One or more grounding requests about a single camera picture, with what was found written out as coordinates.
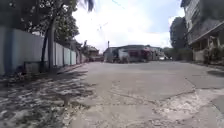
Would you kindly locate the grey concrete road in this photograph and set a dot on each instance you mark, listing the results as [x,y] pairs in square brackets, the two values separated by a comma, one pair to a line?
[133,90]

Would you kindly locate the tree with dark trunk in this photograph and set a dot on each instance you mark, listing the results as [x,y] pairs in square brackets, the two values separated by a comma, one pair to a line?
[53,30]

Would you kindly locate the dark tall tree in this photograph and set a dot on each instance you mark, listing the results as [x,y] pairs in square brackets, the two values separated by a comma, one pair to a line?
[178,33]

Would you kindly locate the dirt verge with debris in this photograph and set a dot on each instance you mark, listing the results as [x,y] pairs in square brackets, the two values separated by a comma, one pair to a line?
[30,96]

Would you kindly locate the bushes by tall building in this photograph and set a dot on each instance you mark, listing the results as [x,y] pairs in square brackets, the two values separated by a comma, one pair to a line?
[213,53]

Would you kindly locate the low building with red front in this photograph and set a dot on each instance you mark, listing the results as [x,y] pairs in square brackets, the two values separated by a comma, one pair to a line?
[128,53]

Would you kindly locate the small houses behind wall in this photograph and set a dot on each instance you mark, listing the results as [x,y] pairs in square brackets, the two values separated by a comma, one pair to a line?
[90,53]

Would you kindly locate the tall grey building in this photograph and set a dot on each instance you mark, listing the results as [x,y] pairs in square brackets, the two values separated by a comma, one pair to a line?
[203,26]

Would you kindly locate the pale blue wall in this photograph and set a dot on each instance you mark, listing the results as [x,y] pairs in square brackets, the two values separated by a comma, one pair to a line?
[26,50]

